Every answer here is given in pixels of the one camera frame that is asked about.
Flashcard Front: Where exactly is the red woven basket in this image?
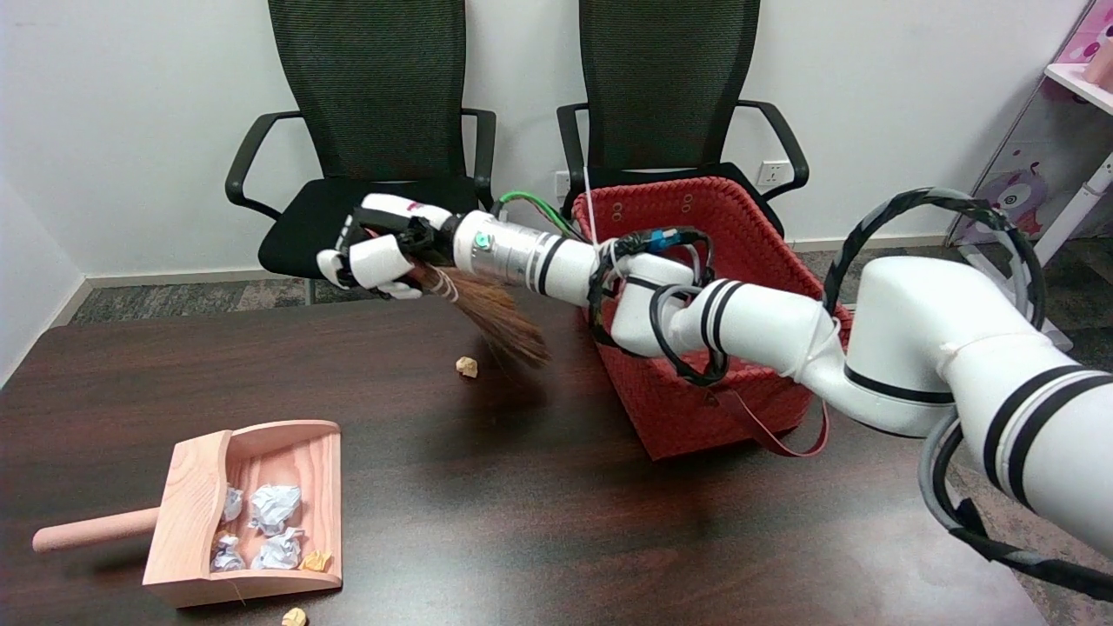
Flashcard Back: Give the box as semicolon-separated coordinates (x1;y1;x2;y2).
572;176;853;462

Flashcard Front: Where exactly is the black mesh office chair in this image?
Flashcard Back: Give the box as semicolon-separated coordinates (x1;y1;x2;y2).
555;0;810;279
224;0;505;305

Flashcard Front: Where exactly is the wooden dustpan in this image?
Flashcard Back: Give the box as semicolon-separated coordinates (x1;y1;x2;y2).
32;420;343;609

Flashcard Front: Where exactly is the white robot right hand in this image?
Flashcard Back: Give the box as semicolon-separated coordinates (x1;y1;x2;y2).
316;193;462;301

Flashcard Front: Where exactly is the small black cable loop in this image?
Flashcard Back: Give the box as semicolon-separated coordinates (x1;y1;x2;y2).
587;228;731;388

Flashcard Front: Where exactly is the small brown straw broom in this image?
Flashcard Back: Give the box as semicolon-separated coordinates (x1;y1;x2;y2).
409;263;553;370

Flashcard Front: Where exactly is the grey black cable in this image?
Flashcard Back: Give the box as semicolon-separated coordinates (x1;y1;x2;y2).
920;413;1113;603

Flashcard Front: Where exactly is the white desk leg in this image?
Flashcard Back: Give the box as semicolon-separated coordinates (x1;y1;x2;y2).
1026;152;1113;288

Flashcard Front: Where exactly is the white zip tie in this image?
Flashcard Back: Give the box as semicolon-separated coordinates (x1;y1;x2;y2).
584;165;610;262

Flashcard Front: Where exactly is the green cable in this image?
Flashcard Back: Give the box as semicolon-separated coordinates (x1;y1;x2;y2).
497;190;582;243

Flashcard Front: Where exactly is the large black cable loop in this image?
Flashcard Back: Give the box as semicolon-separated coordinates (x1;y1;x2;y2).
822;187;1044;331

